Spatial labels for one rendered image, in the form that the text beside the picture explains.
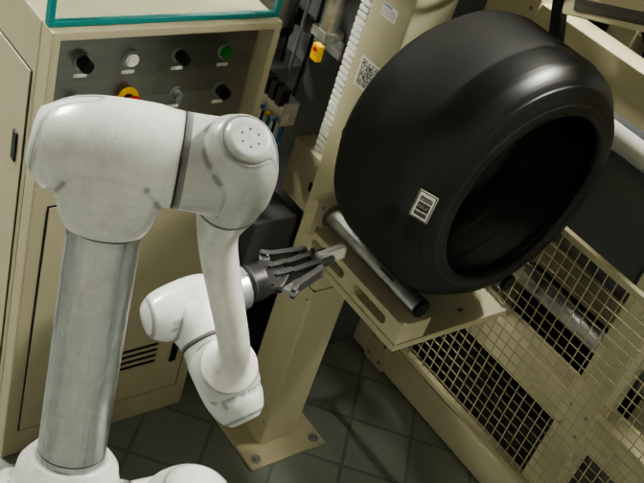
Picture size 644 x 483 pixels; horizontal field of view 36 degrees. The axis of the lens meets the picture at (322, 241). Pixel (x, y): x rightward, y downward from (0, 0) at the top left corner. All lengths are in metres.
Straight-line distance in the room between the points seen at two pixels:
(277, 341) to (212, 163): 1.52
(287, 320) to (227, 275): 1.13
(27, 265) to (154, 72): 0.53
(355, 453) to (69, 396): 1.72
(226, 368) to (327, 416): 1.45
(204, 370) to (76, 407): 0.35
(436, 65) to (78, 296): 0.89
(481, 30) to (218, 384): 0.86
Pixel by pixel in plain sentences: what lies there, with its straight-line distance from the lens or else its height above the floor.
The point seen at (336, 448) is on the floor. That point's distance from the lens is 3.03.
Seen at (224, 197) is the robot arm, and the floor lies 1.46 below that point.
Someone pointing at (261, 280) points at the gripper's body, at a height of 1.03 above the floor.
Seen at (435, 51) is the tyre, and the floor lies 1.43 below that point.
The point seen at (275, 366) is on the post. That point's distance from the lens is 2.76.
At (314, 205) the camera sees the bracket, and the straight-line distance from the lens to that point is 2.27.
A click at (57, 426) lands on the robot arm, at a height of 1.08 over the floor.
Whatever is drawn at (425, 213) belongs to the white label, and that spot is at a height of 1.20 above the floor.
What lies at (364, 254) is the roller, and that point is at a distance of 2.22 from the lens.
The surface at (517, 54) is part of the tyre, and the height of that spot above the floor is 1.48.
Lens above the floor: 2.18
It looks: 35 degrees down
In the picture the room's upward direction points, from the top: 19 degrees clockwise
